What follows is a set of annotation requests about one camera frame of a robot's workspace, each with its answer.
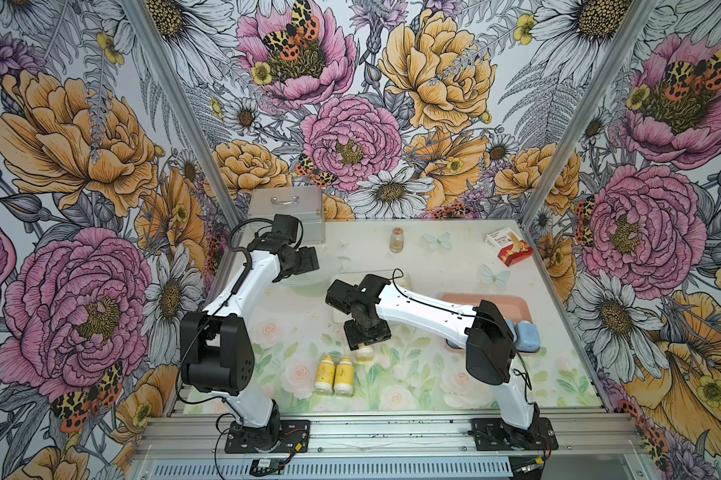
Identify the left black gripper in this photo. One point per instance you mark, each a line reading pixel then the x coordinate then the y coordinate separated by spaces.
pixel 308 261

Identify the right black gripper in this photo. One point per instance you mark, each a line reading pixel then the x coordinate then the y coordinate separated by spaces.
pixel 353 338

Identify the yellow sharpener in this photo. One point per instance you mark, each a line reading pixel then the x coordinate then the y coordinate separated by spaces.
pixel 324 383
pixel 365 354
pixel 344 377

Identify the blue sharpener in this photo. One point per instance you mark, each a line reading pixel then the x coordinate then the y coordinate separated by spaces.
pixel 526 337

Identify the white rectangular tray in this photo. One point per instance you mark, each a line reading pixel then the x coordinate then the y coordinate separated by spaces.
pixel 354 278

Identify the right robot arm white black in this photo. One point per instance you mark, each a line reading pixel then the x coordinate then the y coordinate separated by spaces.
pixel 488 342

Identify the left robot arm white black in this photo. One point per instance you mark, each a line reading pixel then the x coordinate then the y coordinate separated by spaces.
pixel 216 353

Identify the red white cardboard box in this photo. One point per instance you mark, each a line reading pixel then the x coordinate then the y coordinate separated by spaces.
pixel 511 249

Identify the silver aluminium first aid case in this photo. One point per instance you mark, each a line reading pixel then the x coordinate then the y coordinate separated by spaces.
pixel 302 202

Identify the small glass bottle brown cap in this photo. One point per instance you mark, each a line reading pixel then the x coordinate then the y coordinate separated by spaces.
pixel 396 242

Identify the pink rectangular tray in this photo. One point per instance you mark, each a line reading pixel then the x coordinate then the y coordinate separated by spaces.
pixel 513 309

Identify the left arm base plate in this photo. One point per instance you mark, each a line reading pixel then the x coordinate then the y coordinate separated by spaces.
pixel 288 437

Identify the white vented cable duct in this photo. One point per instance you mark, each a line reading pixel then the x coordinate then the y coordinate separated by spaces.
pixel 341 468

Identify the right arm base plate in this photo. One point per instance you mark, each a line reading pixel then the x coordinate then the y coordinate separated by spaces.
pixel 493 434

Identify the aluminium front rail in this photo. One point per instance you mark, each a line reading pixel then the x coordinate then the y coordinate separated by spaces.
pixel 578 432

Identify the left aluminium corner post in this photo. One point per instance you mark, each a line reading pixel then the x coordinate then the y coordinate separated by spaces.
pixel 161 62

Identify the aluminium corner post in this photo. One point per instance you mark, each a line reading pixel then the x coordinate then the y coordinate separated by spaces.
pixel 161 62
pixel 635 20

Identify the right aluminium corner post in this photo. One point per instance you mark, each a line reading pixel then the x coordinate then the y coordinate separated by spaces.
pixel 635 20

